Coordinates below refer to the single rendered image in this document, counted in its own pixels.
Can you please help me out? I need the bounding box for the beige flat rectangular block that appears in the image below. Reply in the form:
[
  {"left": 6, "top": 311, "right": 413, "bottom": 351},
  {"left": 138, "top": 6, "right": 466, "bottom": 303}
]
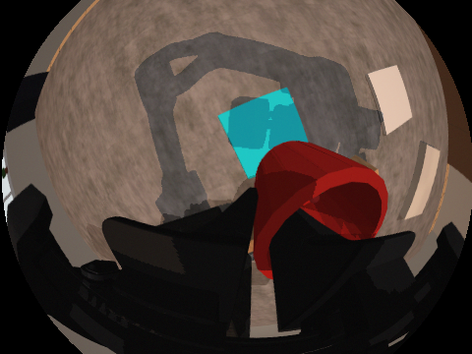
[{"left": 400, "top": 142, "right": 440, "bottom": 219}]

